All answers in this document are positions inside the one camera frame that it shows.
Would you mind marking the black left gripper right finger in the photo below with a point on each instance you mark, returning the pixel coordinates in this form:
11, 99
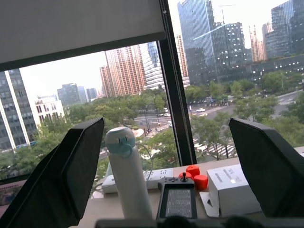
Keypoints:
273, 166

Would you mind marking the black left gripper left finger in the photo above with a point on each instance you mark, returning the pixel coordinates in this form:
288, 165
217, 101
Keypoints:
54, 180

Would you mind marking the white cardboard box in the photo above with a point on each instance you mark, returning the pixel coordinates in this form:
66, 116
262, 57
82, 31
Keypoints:
231, 190

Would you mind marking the orange red block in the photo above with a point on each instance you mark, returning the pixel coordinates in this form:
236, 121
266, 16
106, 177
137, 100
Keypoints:
192, 170
185, 175
201, 182

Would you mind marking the white water bottle blue cap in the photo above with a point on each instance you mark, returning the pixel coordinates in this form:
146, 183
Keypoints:
130, 180

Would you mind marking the black handheld remote controller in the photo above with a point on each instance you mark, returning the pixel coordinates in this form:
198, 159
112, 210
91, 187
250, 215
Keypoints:
177, 199

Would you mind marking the white power strip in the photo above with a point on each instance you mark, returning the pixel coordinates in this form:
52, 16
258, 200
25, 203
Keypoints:
156, 177

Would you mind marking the white roller window blind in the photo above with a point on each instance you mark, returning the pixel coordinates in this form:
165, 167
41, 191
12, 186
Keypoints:
78, 26

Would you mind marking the black window frame post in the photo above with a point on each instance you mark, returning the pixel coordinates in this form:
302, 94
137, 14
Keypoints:
177, 95

